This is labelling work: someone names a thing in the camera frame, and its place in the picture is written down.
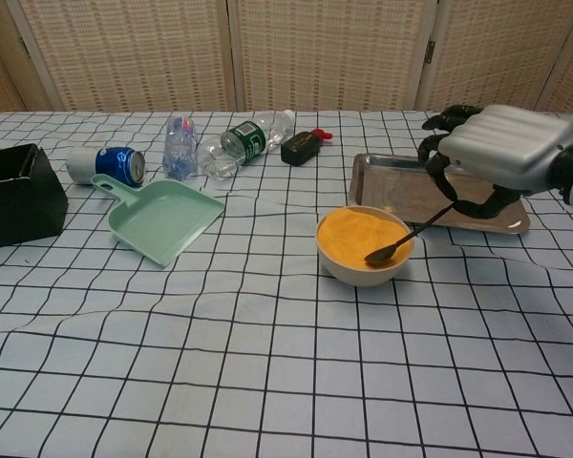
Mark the woven beige folding screen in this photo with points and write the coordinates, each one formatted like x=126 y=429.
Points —
x=324 y=52

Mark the small clear pink-label bottle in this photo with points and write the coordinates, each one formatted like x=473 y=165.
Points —
x=179 y=152

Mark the green plastic dustpan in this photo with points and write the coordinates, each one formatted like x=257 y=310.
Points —
x=167 y=224

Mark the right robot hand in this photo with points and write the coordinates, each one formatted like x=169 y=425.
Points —
x=511 y=148

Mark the stainless steel tray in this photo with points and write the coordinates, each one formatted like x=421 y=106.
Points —
x=396 y=186

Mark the clear green-label water bottle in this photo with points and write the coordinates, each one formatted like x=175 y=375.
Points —
x=248 y=140

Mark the white bowl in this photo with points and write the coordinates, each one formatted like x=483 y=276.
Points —
x=363 y=276

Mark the black red-capped sauce bottle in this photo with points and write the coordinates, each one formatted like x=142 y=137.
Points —
x=298 y=148

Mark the black spoon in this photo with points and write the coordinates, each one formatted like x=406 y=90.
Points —
x=382 y=255

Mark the checkered light blue tablecloth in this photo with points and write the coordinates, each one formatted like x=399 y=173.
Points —
x=267 y=358

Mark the orange powder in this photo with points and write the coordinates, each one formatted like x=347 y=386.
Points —
x=353 y=238

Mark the black square box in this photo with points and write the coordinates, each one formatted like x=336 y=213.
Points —
x=24 y=210

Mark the blue and white soda can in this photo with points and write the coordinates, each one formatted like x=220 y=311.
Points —
x=114 y=162

